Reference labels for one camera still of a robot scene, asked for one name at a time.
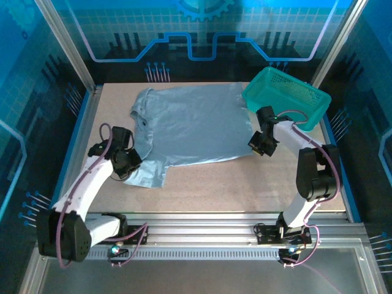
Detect grey-blue t-shirt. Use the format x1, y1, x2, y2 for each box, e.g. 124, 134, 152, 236
124, 81, 258, 189

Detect teal plastic basket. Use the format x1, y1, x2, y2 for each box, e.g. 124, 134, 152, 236
241, 66, 333, 133

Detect small LED connector board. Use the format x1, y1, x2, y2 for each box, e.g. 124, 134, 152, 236
278, 245, 304, 260
107, 243, 129, 258

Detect grey metal panel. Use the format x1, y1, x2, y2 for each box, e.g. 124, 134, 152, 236
36, 258, 373, 294

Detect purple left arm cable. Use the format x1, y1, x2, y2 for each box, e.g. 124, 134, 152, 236
56, 122, 149, 270

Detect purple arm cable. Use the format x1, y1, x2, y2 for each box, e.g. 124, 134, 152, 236
277, 109, 341, 269
56, 122, 149, 270

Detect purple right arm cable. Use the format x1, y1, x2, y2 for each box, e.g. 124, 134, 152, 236
277, 109, 341, 269

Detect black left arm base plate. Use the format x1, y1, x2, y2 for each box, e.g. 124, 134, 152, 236
118, 223, 149, 246

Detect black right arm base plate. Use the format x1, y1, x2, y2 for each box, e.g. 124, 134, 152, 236
254, 222, 312, 246

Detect aluminium mounting rail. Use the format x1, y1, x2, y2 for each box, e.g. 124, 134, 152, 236
85, 211, 368, 247

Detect slotted grey cable duct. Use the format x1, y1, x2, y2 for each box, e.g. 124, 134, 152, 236
87, 247, 364, 262

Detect aluminium frame post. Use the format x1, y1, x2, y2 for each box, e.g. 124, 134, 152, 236
311, 0, 368, 88
34, 0, 98, 92

